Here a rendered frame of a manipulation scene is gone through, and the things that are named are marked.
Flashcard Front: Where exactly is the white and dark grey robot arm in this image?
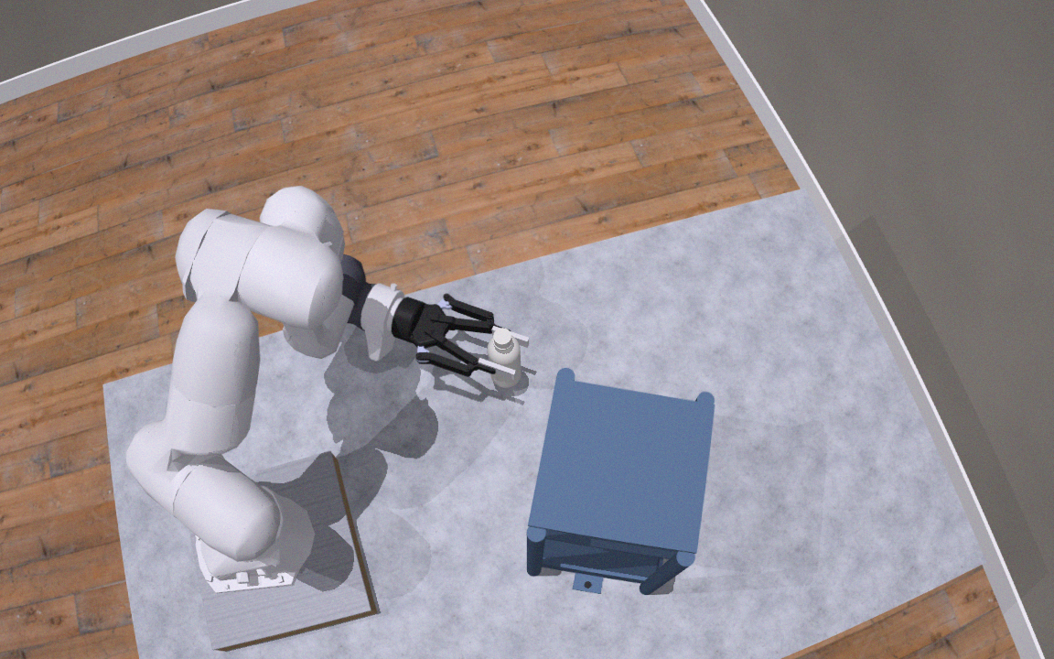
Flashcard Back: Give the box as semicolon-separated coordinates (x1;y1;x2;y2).
126;186;404;593

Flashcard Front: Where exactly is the grey bottle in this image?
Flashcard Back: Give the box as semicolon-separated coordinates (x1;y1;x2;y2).
487;328;522;388

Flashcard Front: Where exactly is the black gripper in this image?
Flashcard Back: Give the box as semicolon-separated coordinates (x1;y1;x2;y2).
392;294;516;380

